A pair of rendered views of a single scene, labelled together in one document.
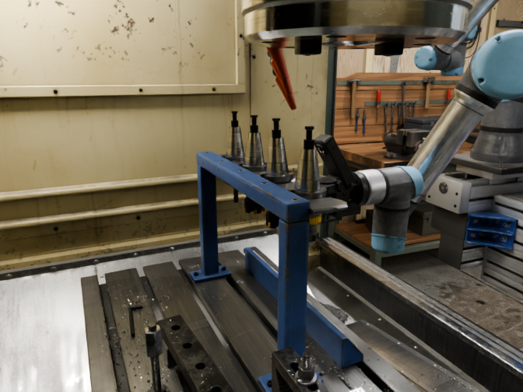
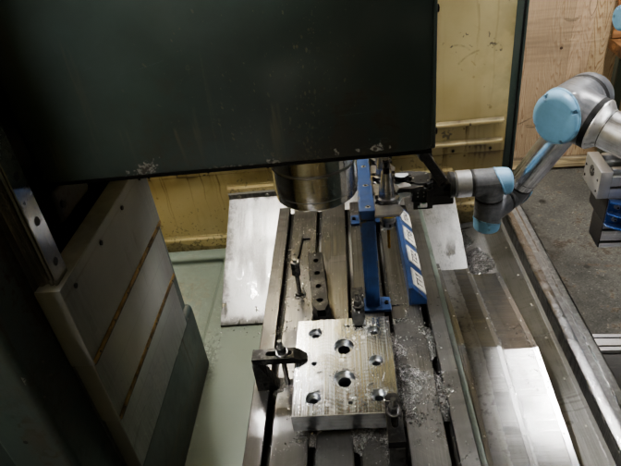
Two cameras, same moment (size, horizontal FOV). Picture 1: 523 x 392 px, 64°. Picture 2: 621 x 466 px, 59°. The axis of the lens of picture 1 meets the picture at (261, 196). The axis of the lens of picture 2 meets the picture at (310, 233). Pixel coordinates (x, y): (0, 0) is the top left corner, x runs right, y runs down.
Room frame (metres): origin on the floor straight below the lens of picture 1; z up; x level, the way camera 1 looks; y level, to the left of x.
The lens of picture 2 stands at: (-0.48, -0.52, 1.96)
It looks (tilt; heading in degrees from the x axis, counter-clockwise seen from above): 34 degrees down; 31
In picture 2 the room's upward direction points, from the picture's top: 8 degrees counter-clockwise
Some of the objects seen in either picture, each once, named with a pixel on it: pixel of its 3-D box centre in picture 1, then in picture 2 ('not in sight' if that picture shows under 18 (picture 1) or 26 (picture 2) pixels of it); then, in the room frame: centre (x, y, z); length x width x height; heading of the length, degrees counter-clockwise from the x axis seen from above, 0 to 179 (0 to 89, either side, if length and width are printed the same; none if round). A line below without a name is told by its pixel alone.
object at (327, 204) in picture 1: (325, 204); (389, 211); (0.62, -0.10, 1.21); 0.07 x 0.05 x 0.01; 115
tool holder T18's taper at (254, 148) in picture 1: (254, 148); not in sight; (0.87, 0.02, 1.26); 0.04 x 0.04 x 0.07
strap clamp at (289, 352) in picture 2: not in sight; (280, 363); (0.26, 0.05, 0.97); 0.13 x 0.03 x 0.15; 115
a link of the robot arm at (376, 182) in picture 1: (364, 187); (460, 183); (0.86, -0.22, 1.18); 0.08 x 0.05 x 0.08; 25
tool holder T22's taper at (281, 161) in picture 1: (276, 155); (383, 162); (0.77, -0.03, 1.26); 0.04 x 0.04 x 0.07
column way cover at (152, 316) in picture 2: not in sight; (134, 310); (0.14, 0.34, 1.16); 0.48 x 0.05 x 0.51; 25
